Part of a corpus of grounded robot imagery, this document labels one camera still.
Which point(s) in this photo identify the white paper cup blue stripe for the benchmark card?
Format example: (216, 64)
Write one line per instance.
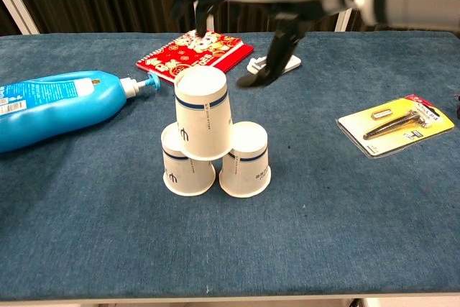
(179, 177)
(203, 113)
(248, 170)

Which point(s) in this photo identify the red spiral notebook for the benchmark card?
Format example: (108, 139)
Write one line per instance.
(169, 57)

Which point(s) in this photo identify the yellow razor blister pack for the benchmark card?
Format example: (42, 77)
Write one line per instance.
(395, 125)

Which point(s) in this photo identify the dark red grape bunch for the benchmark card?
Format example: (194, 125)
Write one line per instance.
(457, 107)

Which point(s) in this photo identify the blue pump detergent bottle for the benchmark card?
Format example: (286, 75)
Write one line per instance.
(64, 109)

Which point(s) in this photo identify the blue table cloth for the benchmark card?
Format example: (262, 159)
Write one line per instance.
(230, 231)

